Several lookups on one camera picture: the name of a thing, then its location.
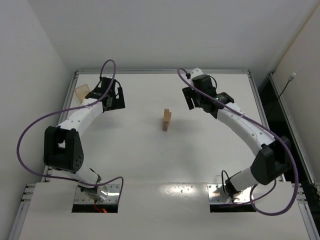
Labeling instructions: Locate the metal base plate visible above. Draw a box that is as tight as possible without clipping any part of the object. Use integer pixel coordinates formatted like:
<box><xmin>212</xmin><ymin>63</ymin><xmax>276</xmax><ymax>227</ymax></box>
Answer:
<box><xmin>74</xmin><ymin>184</ymin><xmax>120</xmax><ymax>204</ymax></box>
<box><xmin>207</xmin><ymin>184</ymin><xmax>252</xmax><ymax>205</ymax></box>

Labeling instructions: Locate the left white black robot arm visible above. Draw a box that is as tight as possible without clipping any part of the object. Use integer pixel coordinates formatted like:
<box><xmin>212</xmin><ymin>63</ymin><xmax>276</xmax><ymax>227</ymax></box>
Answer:
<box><xmin>43</xmin><ymin>77</ymin><xmax>125</xmax><ymax>191</ymax></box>

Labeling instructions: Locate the wooden block box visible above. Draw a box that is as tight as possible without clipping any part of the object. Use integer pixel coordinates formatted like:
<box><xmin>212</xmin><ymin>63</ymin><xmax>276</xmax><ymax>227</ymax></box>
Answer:
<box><xmin>74</xmin><ymin>84</ymin><xmax>91</xmax><ymax>104</ymax></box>

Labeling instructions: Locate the wood block row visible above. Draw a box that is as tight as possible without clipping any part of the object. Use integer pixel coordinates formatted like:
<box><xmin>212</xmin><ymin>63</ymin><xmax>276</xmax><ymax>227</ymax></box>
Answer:
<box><xmin>163</xmin><ymin>108</ymin><xmax>172</xmax><ymax>123</ymax></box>

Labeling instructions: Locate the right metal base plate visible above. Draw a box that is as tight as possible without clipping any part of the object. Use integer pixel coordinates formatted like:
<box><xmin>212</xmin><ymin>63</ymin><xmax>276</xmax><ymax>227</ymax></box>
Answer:
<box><xmin>207</xmin><ymin>184</ymin><xmax>252</xmax><ymax>205</ymax></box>

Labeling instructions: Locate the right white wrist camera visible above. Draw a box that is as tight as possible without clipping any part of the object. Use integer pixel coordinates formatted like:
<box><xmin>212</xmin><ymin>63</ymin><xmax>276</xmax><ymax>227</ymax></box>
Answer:
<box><xmin>186</xmin><ymin>67</ymin><xmax>204</xmax><ymax>80</ymax></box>

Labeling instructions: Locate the purple cable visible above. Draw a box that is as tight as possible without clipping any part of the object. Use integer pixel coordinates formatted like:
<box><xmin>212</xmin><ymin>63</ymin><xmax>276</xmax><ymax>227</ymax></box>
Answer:
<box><xmin>16</xmin><ymin>59</ymin><xmax>125</xmax><ymax>187</ymax></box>
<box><xmin>176</xmin><ymin>67</ymin><xmax>300</xmax><ymax>216</ymax></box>

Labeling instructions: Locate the black wall cable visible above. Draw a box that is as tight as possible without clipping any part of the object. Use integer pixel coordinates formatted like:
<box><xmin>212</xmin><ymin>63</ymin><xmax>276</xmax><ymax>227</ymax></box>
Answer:
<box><xmin>264</xmin><ymin>72</ymin><xmax>297</xmax><ymax>118</ymax></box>

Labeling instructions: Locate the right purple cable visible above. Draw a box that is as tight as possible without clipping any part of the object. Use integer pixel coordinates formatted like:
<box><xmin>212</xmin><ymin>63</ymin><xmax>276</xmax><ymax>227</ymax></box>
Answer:
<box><xmin>176</xmin><ymin>67</ymin><xmax>300</xmax><ymax>216</ymax></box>

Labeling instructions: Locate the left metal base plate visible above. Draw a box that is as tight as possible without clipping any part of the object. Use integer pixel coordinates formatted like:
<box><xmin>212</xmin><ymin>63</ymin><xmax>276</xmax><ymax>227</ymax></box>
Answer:
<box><xmin>74</xmin><ymin>184</ymin><xmax>120</xmax><ymax>204</ymax></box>

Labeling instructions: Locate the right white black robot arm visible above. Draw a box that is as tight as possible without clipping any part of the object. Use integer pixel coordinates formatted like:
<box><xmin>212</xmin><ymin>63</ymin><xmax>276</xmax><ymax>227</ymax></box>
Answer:
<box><xmin>182</xmin><ymin>69</ymin><xmax>292</xmax><ymax>197</ymax></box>

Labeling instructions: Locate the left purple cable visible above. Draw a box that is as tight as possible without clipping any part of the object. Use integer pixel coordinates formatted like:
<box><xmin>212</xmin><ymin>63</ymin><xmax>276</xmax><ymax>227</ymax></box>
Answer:
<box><xmin>16</xmin><ymin>59</ymin><xmax>125</xmax><ymax>187</ymax></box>

